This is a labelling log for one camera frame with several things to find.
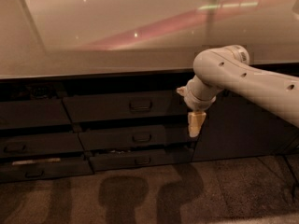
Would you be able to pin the grey drawer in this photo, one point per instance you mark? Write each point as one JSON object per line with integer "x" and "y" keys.
{"x": 138, "y": 136}
{"x": 44, "y": 170}
{"x": 129, "y": 105}
{"x": 39, "y": 144}
{"x": 34, "y": 113}
{"x": 143, "y": 158}

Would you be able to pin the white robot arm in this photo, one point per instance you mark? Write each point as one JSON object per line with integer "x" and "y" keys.
{"x": 228, "y": 68}

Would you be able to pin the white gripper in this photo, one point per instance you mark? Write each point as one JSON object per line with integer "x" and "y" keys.
{"x": 195, "y": 103}

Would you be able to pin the grey cabinet door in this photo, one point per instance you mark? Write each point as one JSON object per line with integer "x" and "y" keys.
{"x": 235, "y": 128}

